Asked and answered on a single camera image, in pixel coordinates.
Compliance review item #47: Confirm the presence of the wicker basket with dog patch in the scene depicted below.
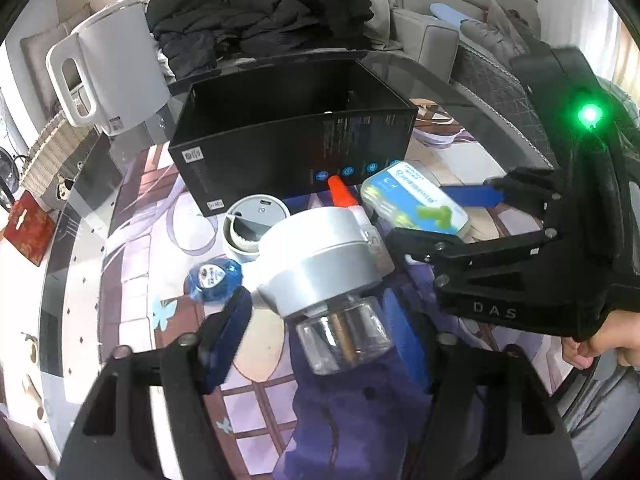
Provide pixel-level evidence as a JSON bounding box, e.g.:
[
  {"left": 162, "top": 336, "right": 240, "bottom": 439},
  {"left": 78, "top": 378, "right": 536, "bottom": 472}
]
[{"left": 20, "top": 111, "right": 99, "bottom": 197}]

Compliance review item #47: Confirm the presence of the grey padded jacket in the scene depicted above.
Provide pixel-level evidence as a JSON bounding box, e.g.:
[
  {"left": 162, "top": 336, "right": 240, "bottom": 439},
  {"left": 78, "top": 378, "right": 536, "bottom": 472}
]
[{"left": 460, "top": 0, "right": 533, "bottom": 63}]

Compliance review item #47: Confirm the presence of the person's right hand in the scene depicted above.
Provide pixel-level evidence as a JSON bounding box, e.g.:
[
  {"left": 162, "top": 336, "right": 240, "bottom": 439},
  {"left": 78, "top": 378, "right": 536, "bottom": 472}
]
[{"left": 560, "top": 309, "right": 640, "bottom": 372}]

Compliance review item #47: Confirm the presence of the black cardboard box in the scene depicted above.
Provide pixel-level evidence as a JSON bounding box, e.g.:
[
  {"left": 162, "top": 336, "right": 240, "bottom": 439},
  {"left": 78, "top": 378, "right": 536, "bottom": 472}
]
[{"left": 168, "top": 57, "right": 419, "bottom": 218}]

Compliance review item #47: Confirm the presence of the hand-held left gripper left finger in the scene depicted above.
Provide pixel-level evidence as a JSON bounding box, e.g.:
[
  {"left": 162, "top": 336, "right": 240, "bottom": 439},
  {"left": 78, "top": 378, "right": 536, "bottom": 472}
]
[{"left": 60, "top": 285, "right": 253, "bottom": 480}]

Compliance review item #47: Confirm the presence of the blue pillow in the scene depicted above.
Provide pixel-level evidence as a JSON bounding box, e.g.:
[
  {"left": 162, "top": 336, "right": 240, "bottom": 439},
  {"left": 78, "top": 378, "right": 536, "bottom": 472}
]
[{"left": 430, "top": 2, "right": 488, "bottom": 29}]

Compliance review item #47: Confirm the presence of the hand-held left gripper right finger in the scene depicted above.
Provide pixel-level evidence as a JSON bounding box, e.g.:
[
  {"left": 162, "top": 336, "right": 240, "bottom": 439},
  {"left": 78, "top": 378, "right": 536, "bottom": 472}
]
[{"left": 405, "top": 310, "right": 583, "bottom": 480}]

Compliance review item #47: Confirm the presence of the grey sofa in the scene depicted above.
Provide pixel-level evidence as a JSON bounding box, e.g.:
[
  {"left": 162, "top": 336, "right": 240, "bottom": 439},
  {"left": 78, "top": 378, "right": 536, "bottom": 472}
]
[{"left": 387, "top": 0, "right": 543, "bottom": 91}]

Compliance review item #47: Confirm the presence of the white round container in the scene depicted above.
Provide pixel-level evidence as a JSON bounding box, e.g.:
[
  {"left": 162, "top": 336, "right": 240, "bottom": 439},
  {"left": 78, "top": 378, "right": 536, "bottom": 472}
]
[{"left": 221, "top": 194, "right": 290, "bottom": 264}]

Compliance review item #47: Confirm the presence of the red gift bag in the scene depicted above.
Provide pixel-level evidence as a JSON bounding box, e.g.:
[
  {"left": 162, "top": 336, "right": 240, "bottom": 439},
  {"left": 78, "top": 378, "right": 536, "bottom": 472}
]
[{"left": 2, "top": 192, "right": 57, "bottom": 267}]

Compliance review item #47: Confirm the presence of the white electric kettle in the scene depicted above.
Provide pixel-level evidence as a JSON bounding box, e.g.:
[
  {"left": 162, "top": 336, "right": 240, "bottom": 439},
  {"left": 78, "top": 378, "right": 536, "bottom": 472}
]
[{"left": 46, "top": 0, "right": 172, "bottom": 137}]

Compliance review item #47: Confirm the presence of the person's grey clothing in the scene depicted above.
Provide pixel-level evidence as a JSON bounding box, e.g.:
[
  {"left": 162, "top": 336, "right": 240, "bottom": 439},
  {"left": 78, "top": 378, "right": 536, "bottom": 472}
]
[{"left": 562, "top": 360, "right": 640, "bottom": 480}]

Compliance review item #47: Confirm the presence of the pile of black clothes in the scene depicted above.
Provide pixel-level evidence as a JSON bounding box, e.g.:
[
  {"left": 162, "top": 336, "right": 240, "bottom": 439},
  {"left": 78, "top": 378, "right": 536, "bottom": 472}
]
[{"left": 146, "top": 0, "right": 397, "bottom": 82}]

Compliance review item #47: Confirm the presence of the clear jar with silver cap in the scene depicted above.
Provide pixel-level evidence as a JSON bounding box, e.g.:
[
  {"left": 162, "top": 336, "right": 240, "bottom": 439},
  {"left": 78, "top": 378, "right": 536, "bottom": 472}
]
[{"left": 257, "top": 208, "right": 394, "bottom": 377}]

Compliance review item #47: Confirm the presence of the blue foil wrapped item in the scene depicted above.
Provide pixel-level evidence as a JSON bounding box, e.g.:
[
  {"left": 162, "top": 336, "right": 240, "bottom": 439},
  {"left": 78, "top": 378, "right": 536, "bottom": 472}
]
[{"left": 187, "top": 258, "right": 245, "bottom": 304}]

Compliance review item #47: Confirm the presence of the teal floss pick box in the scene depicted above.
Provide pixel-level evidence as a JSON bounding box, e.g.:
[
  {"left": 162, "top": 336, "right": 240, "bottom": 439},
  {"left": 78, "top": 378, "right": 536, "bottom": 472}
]
[{"left": 361, "top": 161, "right": 471, "bottom": 238}]

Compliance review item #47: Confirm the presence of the white glue bottle orange tip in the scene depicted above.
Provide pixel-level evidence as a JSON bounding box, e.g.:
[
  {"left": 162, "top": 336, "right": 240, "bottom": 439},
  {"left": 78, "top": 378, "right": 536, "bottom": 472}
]
[{"left": 327, "top": 176, "right": 397, "bottom": 278}]

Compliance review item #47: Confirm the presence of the grey cushion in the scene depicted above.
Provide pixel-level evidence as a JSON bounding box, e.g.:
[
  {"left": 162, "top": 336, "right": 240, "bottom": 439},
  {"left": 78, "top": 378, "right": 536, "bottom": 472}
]
[{"left": 20, "top": 7, "right": 96, "bottom": 113}]

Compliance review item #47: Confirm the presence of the printed cartoon table mat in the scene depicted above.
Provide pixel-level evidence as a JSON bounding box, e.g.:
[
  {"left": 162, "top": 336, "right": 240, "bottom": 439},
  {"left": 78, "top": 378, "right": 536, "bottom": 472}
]
[{"left": 100, "top": 97, "right": 556, "bottom": 480}]

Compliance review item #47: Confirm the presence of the grey quilted sofa cover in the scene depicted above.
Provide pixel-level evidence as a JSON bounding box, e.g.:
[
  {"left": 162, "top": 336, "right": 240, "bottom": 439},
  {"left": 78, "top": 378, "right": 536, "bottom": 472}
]
[{"left": 452, "top": 42, "right": 557, "bottom": 168}]

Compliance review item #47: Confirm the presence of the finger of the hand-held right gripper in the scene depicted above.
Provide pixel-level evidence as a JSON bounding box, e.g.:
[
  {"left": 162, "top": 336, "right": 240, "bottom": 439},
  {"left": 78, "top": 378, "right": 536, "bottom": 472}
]
[
  {"left": 439, "top": 166, "right": 568, "bottom": 222},
  {"left": 387, "top": 226, "right": 567, "bottom": 295}
]

